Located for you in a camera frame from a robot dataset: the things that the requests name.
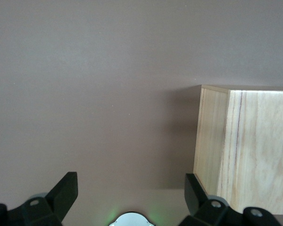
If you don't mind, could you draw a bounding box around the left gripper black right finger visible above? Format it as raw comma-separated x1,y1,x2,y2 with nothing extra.
179,173,283,226

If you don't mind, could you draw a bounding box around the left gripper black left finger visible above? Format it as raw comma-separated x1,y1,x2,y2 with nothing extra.
0,171,79,226

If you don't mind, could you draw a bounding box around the light wooden drawer cabinet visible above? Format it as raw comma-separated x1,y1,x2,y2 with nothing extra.
193,84,283,215

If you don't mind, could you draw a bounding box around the brown table cover sheet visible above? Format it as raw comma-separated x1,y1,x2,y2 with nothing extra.
0,0,283,226

